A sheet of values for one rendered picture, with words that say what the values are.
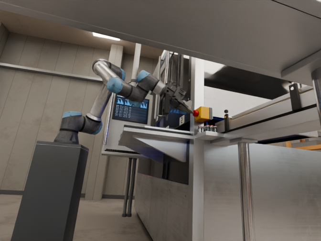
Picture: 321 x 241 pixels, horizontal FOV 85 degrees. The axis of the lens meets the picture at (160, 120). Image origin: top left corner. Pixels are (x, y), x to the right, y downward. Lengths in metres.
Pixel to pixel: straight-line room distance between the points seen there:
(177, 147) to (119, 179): 3.27
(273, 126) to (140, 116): 1.52
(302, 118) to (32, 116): 4.73
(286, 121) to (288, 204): 0.79
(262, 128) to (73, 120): 1.09
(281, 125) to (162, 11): 0.60
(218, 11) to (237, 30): 0.04
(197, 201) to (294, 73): 0.82
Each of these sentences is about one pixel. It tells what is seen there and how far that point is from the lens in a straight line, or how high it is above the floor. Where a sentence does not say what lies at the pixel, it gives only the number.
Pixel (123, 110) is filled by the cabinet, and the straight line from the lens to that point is 2.01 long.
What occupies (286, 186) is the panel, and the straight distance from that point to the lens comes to 1.42.
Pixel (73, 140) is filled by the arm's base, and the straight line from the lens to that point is 1.28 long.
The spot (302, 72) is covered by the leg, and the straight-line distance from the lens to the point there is 0.35.
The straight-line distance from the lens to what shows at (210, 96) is 1.17.
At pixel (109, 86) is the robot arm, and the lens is 0.90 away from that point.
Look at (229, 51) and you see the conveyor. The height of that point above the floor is 0.84.
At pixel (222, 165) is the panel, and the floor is 0.73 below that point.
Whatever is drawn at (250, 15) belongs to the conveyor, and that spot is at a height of 0.84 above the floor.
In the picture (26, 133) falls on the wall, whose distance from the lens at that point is 4.82.
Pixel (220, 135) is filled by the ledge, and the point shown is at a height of 0.87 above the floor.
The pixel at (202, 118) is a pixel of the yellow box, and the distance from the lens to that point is 0.98.
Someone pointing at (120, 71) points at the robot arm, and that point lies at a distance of 1.30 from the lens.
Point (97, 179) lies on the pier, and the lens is 4.01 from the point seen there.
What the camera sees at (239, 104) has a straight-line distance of 1.28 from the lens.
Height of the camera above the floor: 0.67
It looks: 16 degrees up
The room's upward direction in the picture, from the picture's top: 4 degrees clockwise
